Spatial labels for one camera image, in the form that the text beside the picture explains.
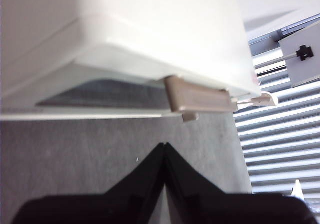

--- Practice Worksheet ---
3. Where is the black clamp knob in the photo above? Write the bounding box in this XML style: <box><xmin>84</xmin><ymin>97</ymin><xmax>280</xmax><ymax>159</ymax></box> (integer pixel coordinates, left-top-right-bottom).
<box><xmin>295</xmin><ymin>45</ymin><xmax>315</xmax><ymax>61</ymax></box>

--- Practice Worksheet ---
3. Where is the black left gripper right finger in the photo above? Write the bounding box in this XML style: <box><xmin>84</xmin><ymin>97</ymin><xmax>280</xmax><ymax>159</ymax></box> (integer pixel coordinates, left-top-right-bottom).
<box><xmin>165</xmin><ymin>142</ymin><xmax>320</xmax><ymax>224</ymax></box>

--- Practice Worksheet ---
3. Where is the white slatted window blind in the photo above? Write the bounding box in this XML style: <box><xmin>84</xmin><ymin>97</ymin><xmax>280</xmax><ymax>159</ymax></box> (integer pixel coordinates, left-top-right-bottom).
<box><xmin>234</xmin><ymin>41</ymin><xmax>320</xmax><ymax>202</ymax></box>

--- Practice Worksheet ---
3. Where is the white flat panel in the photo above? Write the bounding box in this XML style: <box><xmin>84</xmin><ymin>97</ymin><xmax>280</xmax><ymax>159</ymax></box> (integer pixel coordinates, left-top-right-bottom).
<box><xmin>277</xmin><ymin>21</ymin><xmax>320</xmax><ymax>88</ymax></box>

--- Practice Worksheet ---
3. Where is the white Toshiba toaster oven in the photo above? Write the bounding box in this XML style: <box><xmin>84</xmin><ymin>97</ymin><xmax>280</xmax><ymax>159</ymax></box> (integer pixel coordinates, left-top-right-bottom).
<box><xmin>0</xmin><ymin>0</ymin><xmax>262</xmax><ymax>100</ymax></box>

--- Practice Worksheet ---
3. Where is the glass oven door beige handle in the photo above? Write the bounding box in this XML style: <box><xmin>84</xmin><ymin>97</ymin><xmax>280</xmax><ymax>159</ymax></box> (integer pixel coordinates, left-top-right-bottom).
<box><xmin>0</xmin><ymin>59</ymin><xmax>238</xmax><ymax>122</ymax></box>

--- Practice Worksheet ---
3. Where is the silver metal rod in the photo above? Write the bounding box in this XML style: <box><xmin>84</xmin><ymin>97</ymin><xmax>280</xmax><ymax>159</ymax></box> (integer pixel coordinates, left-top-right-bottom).
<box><xmin>252</xmin><ymin>53</ymin><xmax>300</xmax><ymax>68</ymax></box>

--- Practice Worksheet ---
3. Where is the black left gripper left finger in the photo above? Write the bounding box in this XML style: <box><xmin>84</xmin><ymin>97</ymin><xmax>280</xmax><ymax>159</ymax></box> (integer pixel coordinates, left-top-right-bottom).
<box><xmin>11</xmin><ymin>143</ymin><xmax>166</xmax><ymax>224</ymax></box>

